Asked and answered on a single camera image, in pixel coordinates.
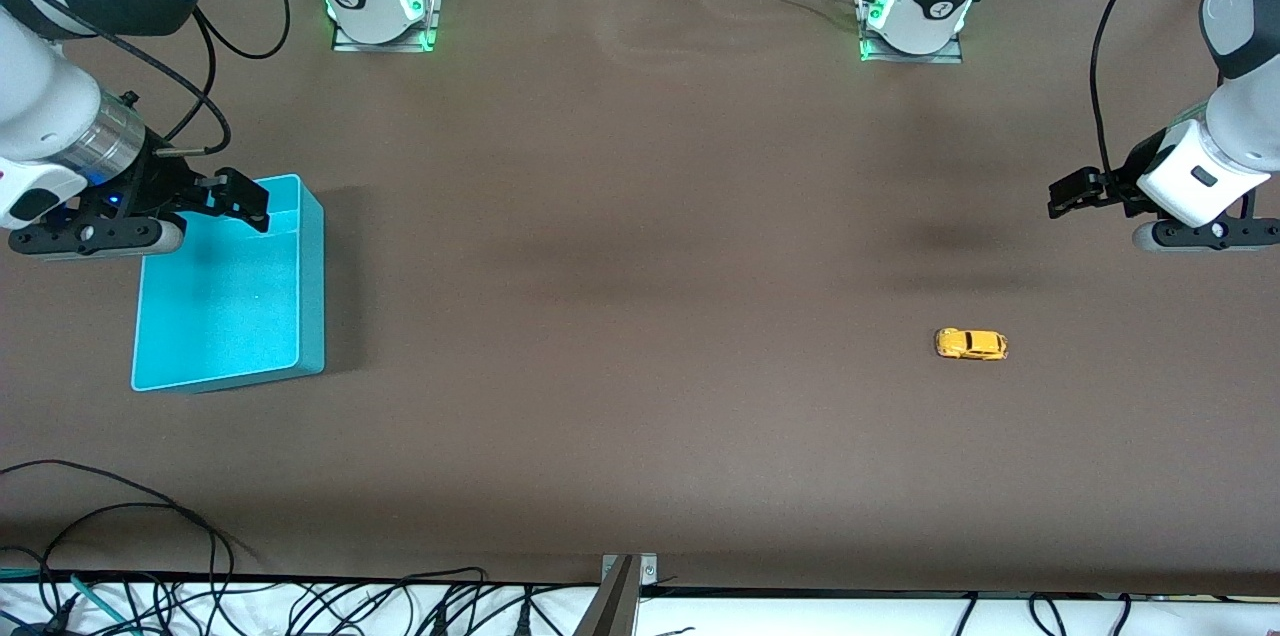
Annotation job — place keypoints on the yellow toy beetle car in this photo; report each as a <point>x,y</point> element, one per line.
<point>970,344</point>

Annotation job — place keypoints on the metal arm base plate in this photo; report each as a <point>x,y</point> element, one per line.
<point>432,6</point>
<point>945,58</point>

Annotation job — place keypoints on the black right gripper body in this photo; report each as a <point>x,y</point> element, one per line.
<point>158,184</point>

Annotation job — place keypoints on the teal plastic box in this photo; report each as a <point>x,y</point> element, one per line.
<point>230,316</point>

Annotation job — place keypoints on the dark metal post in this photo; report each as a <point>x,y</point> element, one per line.
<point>612,613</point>

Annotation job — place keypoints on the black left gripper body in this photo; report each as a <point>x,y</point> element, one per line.
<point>1127,178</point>

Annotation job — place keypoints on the metal corner bracket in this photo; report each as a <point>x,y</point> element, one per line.
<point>648,571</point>

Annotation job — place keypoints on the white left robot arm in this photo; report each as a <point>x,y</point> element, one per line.
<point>1240,136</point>

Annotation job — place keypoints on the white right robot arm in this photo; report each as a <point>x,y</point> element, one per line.
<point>40,86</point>

